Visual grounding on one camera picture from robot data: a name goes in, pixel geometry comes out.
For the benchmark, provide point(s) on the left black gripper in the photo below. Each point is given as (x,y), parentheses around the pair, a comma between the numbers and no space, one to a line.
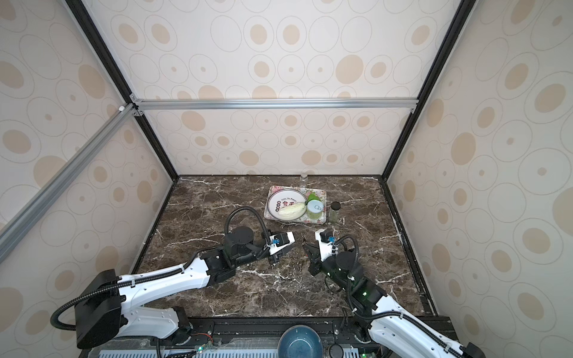
(275,257)

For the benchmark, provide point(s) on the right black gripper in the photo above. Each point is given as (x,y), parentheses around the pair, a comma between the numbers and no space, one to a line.
(316,258)

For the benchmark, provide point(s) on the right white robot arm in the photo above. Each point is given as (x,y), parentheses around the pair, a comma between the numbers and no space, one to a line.
(383,319)

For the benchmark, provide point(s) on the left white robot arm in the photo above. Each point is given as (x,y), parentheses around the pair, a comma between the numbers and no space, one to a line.
(115,306)

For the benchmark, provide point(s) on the green herb spice jar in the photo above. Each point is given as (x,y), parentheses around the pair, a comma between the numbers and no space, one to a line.
(334,212)

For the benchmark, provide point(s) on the green labelled tin can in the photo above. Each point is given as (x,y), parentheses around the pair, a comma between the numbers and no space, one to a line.
(314,210)

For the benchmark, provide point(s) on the pale napa cabbage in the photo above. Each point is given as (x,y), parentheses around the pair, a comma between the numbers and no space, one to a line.
(292,212)

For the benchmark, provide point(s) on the white round plate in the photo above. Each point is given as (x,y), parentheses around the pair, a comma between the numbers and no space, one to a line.
(282,198)

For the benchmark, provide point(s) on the green plastic leaf vegetable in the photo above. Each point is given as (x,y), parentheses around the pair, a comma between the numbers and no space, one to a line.
(313,197)

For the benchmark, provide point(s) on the floral rectangular tray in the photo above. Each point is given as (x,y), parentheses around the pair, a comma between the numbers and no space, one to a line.
(306,191)

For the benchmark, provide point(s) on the clear glass shaker bottle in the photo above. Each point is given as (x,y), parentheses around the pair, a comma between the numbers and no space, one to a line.
(303,178)

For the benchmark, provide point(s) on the blue ceramic bowl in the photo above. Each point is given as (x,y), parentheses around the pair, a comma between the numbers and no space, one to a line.
(300,341)

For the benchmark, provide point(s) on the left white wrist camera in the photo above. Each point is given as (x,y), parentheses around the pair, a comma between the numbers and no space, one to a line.
(281,243)

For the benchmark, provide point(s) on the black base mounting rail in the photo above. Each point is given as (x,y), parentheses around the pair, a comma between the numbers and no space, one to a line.
(222,330)

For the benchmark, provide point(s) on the horizontal aluminium frame rail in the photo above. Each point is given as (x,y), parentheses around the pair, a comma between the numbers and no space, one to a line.
(276,103)

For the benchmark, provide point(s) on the side aluminium frame rail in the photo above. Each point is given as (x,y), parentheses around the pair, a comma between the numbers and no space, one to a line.
(13,233)

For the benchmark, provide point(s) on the black vertical right corner post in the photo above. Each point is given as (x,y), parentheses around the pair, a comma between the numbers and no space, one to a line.
(452,35)

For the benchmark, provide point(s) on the black vertical corner post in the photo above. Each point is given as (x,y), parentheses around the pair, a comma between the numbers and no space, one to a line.
(452,35)
(94,38)

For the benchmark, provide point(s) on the black vertical left corner post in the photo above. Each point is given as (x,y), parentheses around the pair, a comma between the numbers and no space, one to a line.
(94,38)

